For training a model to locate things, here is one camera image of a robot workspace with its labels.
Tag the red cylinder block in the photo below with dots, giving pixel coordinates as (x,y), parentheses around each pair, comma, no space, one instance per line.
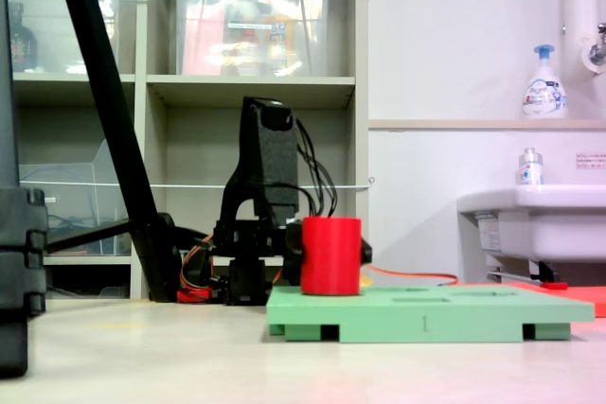
(331,257)

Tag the green shape sorter board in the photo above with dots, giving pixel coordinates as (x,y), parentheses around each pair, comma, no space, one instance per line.
(473,319)

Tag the beige shelf unit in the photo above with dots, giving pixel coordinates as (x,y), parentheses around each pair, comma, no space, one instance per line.
(362,92)

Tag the black sink support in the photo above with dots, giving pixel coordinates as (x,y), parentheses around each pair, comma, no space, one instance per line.
(547,272)

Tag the small clear bottle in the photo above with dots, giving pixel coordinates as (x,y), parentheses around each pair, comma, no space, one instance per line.
(530,170)

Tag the small red bar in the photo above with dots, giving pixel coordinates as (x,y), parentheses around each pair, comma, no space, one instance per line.
(555,286)

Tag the white sink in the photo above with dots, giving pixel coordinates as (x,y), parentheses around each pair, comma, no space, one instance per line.
(558,229)

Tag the black tripod brace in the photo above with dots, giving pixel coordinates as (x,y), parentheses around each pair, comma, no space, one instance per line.
(90,235)

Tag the clear plastic bin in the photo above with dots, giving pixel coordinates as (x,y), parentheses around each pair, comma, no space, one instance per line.
(57,35)
(312,44)

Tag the bottle with orange label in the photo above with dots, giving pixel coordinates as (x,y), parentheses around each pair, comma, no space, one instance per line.
(280,30)

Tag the pink package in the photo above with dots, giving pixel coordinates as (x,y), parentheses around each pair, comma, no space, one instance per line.
(203,44)

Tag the clear file box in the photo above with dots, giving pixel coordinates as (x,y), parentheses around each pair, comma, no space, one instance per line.
(71,196)

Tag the white soap pump bottle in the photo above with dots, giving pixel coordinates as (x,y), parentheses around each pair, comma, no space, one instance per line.
(544,96)

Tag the notched black tripod leg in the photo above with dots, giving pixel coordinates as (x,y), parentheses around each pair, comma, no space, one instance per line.
(14,281)

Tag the metal faucet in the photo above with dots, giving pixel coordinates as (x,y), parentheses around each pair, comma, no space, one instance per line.
(597,51)

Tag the dark glass bottle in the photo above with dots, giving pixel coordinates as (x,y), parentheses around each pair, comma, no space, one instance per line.
(23,44)

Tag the red base mount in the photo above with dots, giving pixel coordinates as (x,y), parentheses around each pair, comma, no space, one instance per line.
(194,295)

